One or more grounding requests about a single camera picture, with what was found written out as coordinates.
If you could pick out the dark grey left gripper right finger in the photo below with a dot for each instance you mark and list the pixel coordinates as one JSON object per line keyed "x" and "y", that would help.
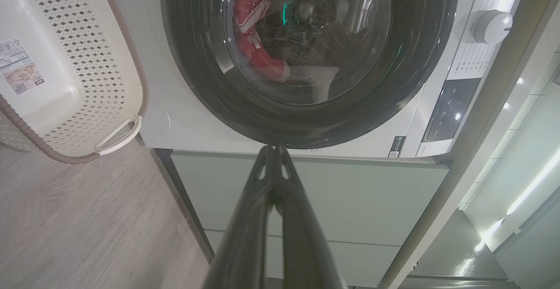
{"x": 306, "y": 245}

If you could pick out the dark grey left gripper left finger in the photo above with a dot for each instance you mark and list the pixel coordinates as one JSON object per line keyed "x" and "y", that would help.
{"x": 245, "y": 236}

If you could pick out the washing machine door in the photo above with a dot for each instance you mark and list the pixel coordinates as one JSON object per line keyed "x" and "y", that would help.
{"x": 210, "y": 88}

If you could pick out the red white striped garment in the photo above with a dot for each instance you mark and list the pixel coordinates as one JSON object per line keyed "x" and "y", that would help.
{"x": 264, "y": 59}

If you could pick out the white front-load washing machine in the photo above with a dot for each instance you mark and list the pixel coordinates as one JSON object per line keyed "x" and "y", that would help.
{"x": 183, "y": 118}

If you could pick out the dark appliance control panel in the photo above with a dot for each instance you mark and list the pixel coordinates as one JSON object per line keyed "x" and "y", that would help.
{"x": 450, "y": 109}

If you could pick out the cream perforated laundry basket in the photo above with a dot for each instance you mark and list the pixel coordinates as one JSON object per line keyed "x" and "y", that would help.
{"x": 65, "y": 53}

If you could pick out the white printed paper label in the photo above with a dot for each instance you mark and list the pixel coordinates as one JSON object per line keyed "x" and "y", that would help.
{"x": 21, "y": 68}

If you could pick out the white plastic control knob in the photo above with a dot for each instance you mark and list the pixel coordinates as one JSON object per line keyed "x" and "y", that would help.
{"x": 492, "y": 27}

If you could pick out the pale green cabinet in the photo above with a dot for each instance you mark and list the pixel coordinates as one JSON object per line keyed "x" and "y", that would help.
{"x": 350, "y": 197}

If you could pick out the black QR code sticker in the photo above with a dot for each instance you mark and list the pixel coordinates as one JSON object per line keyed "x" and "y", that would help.
{"x": 397, "y": 147}

